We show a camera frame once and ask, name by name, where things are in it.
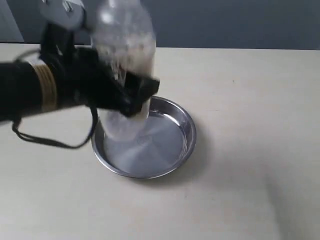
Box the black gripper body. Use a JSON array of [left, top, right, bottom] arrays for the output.
[[39, 22, 126, 113]]

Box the clear plastic shaker bottle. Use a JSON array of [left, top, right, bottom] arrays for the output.
[[91, 0, 156, 142]]

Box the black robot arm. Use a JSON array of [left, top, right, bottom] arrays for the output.
[[0, 23, 160, 121]]

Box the round stainless steel tray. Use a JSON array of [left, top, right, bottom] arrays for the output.
[[91, 96, 197, 179]]

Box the black cable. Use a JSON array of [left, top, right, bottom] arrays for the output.
[[11, 48, 99, 149]]

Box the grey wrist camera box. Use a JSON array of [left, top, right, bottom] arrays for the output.
[[37, 0, 86, 31]]

